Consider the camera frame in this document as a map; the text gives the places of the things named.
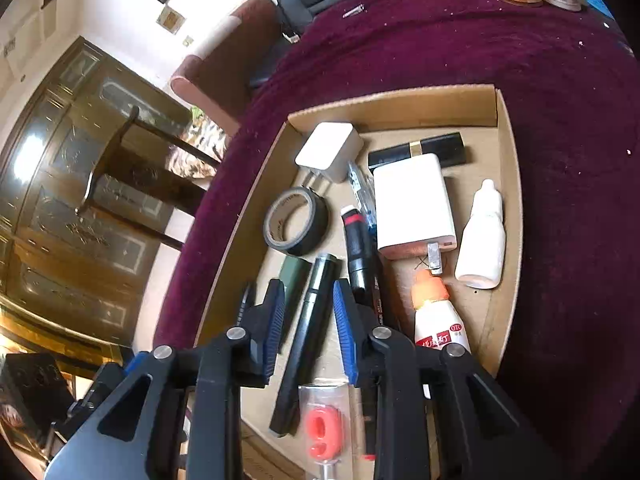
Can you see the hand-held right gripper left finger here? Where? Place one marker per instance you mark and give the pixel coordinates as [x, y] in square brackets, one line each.
[272, 330]

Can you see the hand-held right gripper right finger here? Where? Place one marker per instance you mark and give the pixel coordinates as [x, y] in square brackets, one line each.
[346, 330]

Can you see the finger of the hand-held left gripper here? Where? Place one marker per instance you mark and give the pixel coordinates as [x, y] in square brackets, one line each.
[136, 362]

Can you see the thick black marker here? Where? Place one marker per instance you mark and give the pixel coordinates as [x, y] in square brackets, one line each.
[310, 320]

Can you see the dark green tube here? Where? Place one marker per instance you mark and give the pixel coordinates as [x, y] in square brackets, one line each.
[295, 280]

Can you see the black marker with red caps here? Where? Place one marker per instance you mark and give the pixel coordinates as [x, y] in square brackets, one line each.
[357, 250]

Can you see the white bottle with orange cap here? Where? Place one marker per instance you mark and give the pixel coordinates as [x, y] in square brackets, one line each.
[440, 330]

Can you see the clear pack with red candle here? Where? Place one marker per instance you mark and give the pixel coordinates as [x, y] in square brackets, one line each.
[325, 425]

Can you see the black tape roll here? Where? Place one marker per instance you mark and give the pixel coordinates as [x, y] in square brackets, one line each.
[312, 227]

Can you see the clear blue pen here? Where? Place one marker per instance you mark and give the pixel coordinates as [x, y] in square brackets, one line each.
[361, 187]

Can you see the shallow cardboard box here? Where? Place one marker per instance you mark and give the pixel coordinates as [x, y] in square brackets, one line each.
[395, 110]

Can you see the dark patterned box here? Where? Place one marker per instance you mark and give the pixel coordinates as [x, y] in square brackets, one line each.
[32, 400]

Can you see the white power adapter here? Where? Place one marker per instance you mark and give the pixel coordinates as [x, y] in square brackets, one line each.
[412, 205]

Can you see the small white dropper bottle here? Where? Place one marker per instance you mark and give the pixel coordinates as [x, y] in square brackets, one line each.
[482, 240]

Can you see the dark wooden glass cabinet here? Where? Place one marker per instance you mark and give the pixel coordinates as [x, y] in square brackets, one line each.
[55, 200]

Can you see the black case with gold band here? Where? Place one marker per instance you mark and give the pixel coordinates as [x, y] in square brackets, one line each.
[420, 151]

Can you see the dark wooden stand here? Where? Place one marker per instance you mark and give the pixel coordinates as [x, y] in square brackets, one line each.
[135, 160]

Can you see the brown armchair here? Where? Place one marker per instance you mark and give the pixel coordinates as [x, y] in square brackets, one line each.
[225, 70]

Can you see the metal screw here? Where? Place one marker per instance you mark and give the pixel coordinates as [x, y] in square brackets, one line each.
[354, 11]

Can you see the white wall charger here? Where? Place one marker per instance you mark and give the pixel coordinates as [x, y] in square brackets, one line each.
[327, 152]

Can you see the small gold wall frame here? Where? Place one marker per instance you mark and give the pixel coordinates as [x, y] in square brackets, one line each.
[171, 20]

